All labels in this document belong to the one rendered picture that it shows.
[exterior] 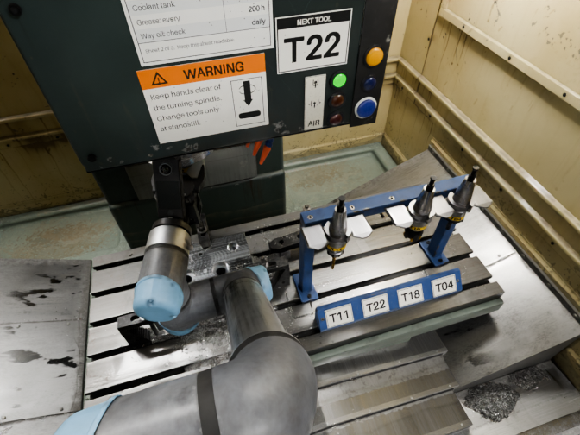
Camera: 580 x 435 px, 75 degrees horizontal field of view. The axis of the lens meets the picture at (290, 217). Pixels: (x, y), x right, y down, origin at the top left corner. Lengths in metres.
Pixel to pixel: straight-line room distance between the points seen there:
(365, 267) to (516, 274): 0.52
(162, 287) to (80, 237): 1.33
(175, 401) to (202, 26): 0.39
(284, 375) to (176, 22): 0.39
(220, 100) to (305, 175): 1.47
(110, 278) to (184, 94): 0.89
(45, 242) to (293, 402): 1.74
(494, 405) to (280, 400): 1.12
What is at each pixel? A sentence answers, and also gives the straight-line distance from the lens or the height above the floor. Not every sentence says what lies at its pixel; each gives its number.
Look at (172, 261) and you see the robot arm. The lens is 0.65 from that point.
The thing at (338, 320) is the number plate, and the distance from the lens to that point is 1.09.
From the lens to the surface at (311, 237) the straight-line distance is 0.87.
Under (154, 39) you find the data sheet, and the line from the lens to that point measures 0.49.
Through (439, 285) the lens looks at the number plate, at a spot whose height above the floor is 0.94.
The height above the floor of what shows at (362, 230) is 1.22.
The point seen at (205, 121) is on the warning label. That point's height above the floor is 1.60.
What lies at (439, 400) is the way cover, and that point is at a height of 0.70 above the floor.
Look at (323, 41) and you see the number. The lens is 0.53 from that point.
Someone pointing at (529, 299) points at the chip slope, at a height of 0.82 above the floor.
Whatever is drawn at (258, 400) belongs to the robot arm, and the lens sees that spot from 0.35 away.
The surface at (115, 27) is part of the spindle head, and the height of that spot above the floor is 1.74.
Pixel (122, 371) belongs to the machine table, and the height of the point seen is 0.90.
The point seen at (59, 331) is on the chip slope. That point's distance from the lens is 1.59.
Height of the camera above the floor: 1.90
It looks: 48 degrees down
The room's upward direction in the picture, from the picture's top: 1 degrees counter-clockwise
